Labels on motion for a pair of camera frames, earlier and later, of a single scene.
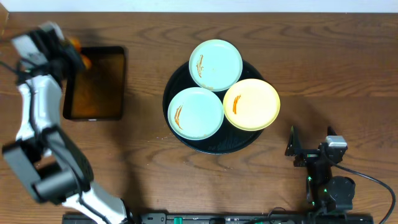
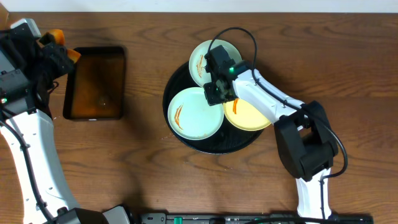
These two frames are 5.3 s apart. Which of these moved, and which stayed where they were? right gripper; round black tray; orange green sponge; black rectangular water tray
Moved: orange green sponge; right gripper
Stayed: round black tray; black rectangular water tray
